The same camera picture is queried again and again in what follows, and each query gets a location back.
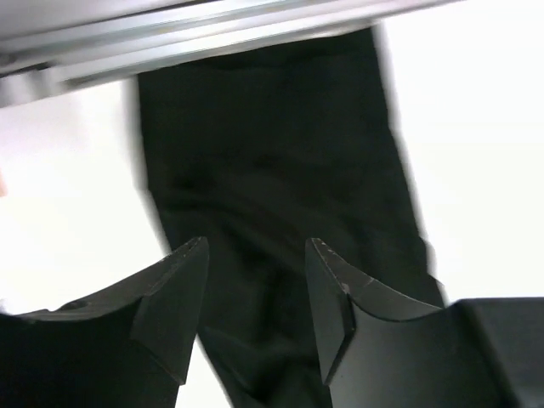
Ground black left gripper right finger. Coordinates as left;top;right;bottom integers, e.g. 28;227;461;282
305;239;543;407

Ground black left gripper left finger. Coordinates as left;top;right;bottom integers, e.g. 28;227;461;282
1;237;208;408

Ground black trousers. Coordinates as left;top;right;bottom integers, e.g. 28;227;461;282
137;28;428;407

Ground aluminium table edge rail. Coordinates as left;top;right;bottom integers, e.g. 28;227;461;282
0;0;468;110

